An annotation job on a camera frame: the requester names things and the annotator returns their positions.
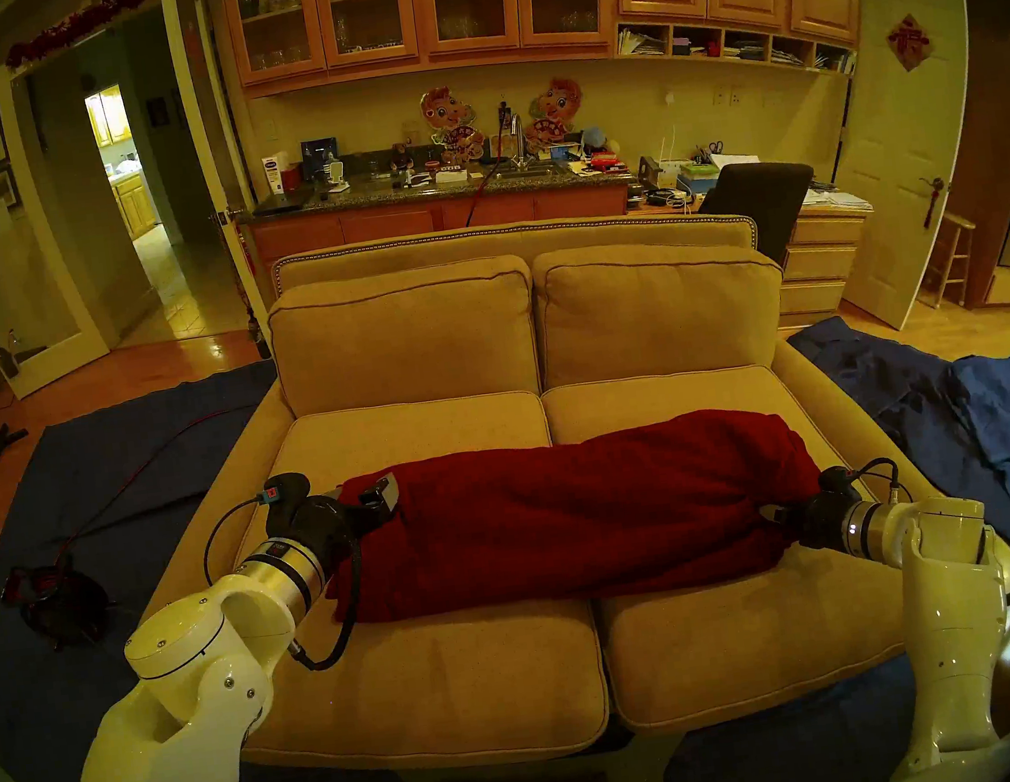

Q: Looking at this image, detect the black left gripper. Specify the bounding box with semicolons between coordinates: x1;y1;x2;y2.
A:
283;470;410;584

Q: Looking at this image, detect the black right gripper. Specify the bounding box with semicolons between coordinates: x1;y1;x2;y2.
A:
757;482;861;559

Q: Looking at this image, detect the red blanket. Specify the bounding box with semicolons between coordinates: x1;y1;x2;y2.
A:
313;397;834;631

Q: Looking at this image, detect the tan sofa back cushion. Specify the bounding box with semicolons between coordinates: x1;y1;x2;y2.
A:
264;252;546;424
528;224;794;394

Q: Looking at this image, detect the dark blue floor cloth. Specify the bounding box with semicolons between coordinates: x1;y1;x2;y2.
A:
654;651;933;782
0;349;419;782
785;297;1010;593

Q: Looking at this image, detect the wooden drawer desk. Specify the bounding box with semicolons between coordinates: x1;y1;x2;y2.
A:
628;172;885;345

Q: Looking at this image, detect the granite top kitchen counter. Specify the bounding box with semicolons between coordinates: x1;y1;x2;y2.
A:
233;143;648;314

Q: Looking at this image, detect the tan fabric sofa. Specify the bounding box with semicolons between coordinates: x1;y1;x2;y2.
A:
97;179;969;782

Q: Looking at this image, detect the black laptop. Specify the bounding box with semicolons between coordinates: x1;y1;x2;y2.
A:
250;188;318;218

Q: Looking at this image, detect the black office chair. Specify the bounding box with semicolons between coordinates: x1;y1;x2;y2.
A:
695;155;825;275

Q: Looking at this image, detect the black red floor device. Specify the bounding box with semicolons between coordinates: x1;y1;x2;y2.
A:
0;550;120;656

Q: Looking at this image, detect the white paper stack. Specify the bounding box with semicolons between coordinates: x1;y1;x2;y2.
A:
799;181;873;219

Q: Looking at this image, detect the white glass french door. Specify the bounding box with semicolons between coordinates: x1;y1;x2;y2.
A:
0;63;114;401

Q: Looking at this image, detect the wooden stool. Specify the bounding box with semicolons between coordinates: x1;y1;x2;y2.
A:
913;210;985;311

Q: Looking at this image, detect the dark blue box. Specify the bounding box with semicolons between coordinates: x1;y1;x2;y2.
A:
301;137;342;183

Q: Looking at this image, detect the white router with antennas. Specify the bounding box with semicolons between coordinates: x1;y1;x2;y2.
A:
652;122;692;188

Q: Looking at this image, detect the wooden kitchen base cabinet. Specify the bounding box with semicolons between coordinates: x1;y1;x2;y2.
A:
111;171;160;242

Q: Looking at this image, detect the white panel door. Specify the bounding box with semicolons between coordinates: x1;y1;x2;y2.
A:
809;0;1002;337

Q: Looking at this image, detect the chrome kitchen faucet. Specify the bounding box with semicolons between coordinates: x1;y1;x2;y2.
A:
506;111;535;170

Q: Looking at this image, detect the open wooden cubby shelf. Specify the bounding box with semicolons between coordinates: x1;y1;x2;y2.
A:
612;0;859;101

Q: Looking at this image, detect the red fu door ornament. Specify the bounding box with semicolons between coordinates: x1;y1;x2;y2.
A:
884;11;938;74

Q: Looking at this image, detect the red tinsel garland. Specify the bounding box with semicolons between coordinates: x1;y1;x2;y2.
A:
0;0;166;70

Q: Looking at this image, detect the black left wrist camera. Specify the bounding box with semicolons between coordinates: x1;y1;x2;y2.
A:
258;470;314;516

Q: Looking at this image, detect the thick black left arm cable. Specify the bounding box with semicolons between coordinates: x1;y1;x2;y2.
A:
274;529;376;674

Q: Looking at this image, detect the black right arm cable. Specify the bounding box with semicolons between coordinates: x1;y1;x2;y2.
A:
844;454;915;512

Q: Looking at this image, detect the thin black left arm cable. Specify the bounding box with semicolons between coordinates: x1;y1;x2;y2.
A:
196;493;275;585

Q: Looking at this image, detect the thin red floor cable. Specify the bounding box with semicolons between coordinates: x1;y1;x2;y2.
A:
38;403;277;569

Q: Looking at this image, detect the red hanging counter cable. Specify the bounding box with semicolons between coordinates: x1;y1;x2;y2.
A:
456;128;516;228

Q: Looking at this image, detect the red door handle tassel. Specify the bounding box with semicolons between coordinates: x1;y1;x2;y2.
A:
918;175;952;230

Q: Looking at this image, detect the cartoon figure wall decoration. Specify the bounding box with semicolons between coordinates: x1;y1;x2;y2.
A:
418;82;489;169
517;76;589;156

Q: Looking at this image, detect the glass door wall cabinet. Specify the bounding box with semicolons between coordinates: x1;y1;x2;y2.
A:
223;0;626;100

